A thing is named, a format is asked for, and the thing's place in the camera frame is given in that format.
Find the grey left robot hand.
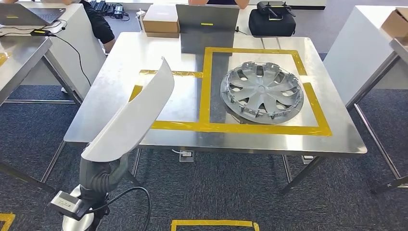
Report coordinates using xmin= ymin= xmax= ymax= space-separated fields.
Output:
xmin=78 ymin=152 xmax=132 ymax=186

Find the white curved plastic part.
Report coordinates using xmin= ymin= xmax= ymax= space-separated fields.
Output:
xmin=81 ymin=57 xmax=176 ymax=163

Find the steel workbench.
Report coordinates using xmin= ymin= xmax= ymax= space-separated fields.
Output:
xmin=63 ymin=31 xmax=368 ymax=196

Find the metal floor socket plate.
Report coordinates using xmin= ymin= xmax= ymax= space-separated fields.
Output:
xmin=300 ymin=154 xmax=316 ymax=166
xmin=178 ymin=150 xmax=195 ymax=164

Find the white desk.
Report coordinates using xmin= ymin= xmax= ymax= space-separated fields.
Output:
xmin=322 ymin=4 xmax=408 ymax=108
xmin=135 ymin=0 xmax=326 ymax=39
xmin=0 ymin=2 xmax=108 ymax=100

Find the steel table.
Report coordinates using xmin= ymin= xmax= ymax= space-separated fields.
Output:
xmin=0 ymin=36 xmax=84 ymax=194
xmin=345 ymin=38 xmax=408 ymax=196

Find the person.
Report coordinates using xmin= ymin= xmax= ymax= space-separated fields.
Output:
xmin=0 ymin=0 xmax=116 ymax=54
xmin=187 ymin=0 xmax=251 ymax=10

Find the black power adapter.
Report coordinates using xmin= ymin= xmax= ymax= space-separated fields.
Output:
xmin=29 ymin=28 xmax=52 ymax=37

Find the flat brown cardboard box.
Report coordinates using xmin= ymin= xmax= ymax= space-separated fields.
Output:
xmin=145 ymin=32 xmax=180 ymax=39

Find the black power brick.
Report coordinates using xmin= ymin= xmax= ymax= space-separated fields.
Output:
xmin=113 ymin=4 xmax=126 ymax=19
xmin=90 ymin=0 xmax=108 ymax=14

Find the dark grey open laptop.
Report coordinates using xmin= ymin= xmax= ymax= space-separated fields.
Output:
xmin=0 ymin=2 xmax=67 ymax=27

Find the grey wheel hubcap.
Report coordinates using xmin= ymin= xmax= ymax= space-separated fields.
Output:
xmin=219 ymin=61 xmax=306 ymax=125

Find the grey laptop yellow sticker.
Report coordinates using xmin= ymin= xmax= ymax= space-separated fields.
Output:
xmin=175 ymin=3 xmax=240 ymax=33

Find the black carry bag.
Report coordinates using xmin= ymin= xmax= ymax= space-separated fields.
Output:
xmin=248 ymin=8 xmax=297 ymax=38

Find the black remote controller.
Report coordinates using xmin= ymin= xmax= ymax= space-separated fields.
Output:
xmin=256 ymin=0 xmax=296 ymax=21

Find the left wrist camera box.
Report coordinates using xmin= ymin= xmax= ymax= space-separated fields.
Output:
xmin=49 ymin=190 xmax=87 ymax=221

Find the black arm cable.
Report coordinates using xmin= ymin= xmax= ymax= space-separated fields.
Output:
xmin=86 ymin=186 xmax=153 ymax=231

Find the small yellow tape frame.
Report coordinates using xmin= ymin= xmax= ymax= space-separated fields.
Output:
xmin=128 ymin=69 xmax=204 ymax=132

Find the black adapter cable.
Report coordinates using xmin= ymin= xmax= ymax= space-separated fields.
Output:
xmin=48 ymin=32 xmax=93 ymax=87

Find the large yellow tape frame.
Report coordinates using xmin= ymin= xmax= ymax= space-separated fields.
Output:
xmin=198 ymin=47 xmax=333 ymax=137

